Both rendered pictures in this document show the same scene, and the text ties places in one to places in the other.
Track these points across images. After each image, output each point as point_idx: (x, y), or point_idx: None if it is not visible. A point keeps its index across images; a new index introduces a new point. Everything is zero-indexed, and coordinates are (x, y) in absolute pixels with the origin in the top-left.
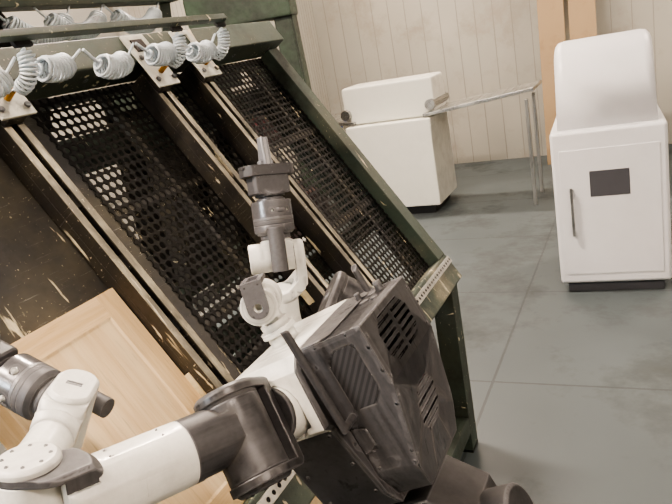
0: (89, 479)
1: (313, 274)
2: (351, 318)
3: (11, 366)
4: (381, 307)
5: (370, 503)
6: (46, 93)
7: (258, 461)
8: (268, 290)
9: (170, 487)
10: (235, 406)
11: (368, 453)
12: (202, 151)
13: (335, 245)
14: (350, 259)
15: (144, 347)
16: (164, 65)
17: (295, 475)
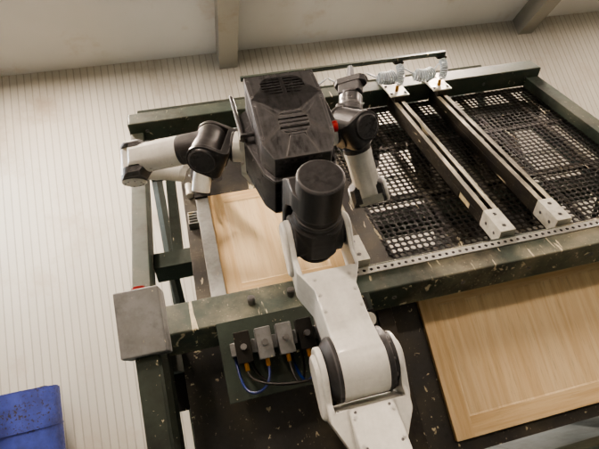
0: (135, 143)
1: (471, 185)
2: (266, 88)
3: None
4: (274, 76)
5: (269, 191)
6: None
7: (193, 143)
8: None
9: (160, 152)
10: (201, 128)
11: (258, 153)
12: (411, 126)
13: (512, 173)
14: (524, 181)
15: None
16: (387, 82)
17: (369, 275)
